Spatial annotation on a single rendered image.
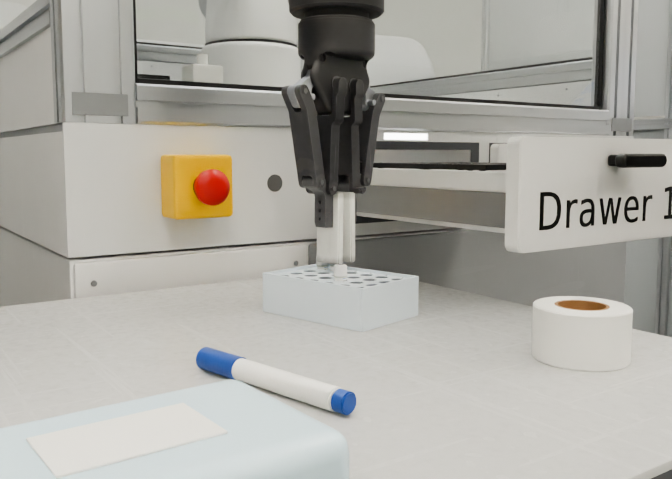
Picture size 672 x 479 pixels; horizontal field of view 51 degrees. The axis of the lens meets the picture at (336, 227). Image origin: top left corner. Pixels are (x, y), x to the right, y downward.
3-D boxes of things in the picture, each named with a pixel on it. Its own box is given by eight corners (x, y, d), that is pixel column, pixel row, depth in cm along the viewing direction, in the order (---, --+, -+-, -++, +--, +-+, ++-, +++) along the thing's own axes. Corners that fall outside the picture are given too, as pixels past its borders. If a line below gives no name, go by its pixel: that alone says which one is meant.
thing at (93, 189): (630, 213, 133) (634, 136, 132) (68, 258, 76) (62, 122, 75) (342, 192, 211) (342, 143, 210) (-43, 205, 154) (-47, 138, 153)
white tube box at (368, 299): (418, 315, 67) (419, 275, 66) (362, 332, 60) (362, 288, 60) (320, 298, 75) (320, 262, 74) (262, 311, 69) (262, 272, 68)
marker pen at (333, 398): (358, 413, 42) (358, 386, 41) (340, 420, 40) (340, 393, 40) (213, 366, 51) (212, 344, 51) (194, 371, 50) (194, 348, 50)
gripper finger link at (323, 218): (334, 175, 69) (313, 175, 67) (333, 227, 69) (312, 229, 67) (322, 175, 70) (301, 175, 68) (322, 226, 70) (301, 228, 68)
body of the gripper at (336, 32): (336, 28, 74) (336, 118, 75) (278, 17, 68) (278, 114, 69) (393, 20, 70) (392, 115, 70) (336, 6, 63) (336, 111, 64)
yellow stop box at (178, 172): (236, 217, 81) (235, 154, 81) (177, 220, 77) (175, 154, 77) (217, 214, 86) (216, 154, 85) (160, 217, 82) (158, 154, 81)
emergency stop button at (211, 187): (232, 205, 79) (232, 169, 78) (199, 206, 76) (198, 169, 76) (221, 203, 81) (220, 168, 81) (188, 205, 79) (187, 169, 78)
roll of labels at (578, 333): (614, 346, 56) (616, 296, 56) (644, 373, 49) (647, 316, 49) (524, 344, 57) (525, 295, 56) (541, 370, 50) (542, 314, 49)
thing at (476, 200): (665, 221, 83) (667, 169, 83) (515, 235, 69) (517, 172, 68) (434, 202, 116) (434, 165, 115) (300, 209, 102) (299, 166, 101)
